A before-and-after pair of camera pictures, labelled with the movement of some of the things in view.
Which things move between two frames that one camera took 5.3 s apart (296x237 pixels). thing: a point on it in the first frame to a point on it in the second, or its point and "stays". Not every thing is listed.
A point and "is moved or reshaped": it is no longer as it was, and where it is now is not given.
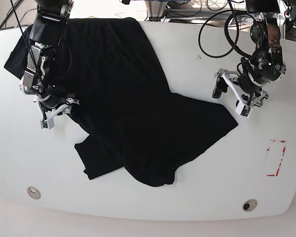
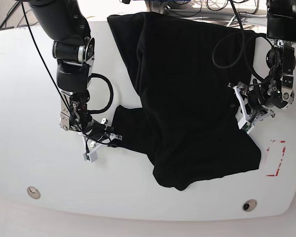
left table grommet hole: x=34 y=192 stays
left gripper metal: x=37 y=81 to x=74 y=115
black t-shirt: x=128 y=107 is moved or reshaped
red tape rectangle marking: x=279 y=163 stays
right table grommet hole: x=249 y=205 stays
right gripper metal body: x=267 y=63 to x=280 y=60
